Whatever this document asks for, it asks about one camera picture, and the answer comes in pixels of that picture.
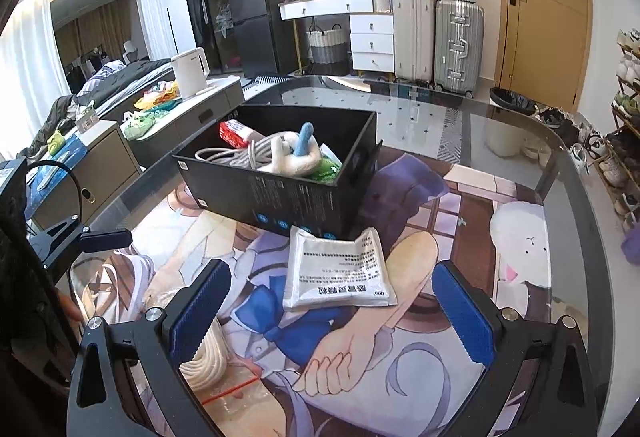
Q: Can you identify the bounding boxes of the purple box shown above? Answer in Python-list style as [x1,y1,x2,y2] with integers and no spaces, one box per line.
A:
[620,222,640,258]

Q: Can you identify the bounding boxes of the silver suitcase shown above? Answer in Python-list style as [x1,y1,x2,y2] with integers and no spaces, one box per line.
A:
[432,0,486,94]

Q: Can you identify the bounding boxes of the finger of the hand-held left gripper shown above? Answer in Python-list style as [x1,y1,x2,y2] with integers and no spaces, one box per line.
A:
[27,213,86,249]
[42,226,134,270]

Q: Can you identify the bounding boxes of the person's left hand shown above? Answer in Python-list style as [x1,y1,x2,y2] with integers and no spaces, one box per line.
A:
[55,287,85,324]

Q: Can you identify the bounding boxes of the green medicine packet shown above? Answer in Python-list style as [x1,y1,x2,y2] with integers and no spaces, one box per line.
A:
[310,144,346,185]

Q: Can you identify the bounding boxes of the wooden door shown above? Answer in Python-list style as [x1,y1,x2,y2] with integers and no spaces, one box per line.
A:
[495,0,593,110]

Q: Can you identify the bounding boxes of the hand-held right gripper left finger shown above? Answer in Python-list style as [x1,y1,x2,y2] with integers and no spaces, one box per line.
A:
[66,259,232,437]

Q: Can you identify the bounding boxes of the white vanity desk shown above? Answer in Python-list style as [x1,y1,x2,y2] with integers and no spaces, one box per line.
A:
[279,0,396,78]

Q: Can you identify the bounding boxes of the white plush toy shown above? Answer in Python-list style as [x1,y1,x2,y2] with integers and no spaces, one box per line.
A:
[257,124,328,178]

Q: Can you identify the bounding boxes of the white suitcase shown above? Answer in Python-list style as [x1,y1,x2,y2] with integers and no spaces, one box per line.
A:
[392,0,437,84]

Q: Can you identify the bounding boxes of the printed table mat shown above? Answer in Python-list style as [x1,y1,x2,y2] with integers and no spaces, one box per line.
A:
[70,144,556,437]

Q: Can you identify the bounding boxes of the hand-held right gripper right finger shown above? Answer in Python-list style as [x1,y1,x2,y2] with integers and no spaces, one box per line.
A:
[431,259,598,437]

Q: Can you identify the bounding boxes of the blue box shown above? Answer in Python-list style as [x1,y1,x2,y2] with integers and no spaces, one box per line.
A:
[25,137,83,208]

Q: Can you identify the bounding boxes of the black cardboard box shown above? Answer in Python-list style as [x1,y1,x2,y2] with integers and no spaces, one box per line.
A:
[171,103,385,242]

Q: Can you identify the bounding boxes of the white trash bin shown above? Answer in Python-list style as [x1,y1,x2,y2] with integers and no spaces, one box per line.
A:
[487,87,538,155]

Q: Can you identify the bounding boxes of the white cable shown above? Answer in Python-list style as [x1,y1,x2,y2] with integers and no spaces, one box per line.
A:
[194,132,281,170]

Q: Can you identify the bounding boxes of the scattered sneakers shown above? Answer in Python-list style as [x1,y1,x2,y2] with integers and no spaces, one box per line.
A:
[537,107,603,172]

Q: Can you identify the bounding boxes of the black cable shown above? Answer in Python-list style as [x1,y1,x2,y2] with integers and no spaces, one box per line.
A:
[27,160,84,238]

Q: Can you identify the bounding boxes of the wooden shoe rack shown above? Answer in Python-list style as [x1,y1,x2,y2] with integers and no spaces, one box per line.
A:
[602,29,640,233]

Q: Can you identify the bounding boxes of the long grey sideboard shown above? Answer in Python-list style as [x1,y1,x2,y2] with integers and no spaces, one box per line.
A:
[125,76,246,168]

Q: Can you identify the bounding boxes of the red and white packet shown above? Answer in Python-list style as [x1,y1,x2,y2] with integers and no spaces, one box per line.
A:
[218,119,261,150]

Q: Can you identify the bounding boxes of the colourful snack packets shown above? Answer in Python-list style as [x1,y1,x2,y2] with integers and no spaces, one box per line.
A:
[134,81,180,110]

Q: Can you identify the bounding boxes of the white medicine packet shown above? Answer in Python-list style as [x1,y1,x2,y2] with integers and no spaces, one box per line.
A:
[282,225,398,313]

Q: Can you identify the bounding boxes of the brown curtain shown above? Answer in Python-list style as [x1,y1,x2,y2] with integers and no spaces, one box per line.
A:
[54,4,148,78]

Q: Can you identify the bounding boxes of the white electric kettle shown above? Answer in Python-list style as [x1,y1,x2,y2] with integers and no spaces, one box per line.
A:
[171,48,211,100]

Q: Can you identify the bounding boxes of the bed with dark bedding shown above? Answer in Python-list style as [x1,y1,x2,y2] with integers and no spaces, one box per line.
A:
[75,58,176,120]

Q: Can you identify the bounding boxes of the woven laundry basket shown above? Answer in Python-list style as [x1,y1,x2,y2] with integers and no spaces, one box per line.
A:
[306,23,350,64]

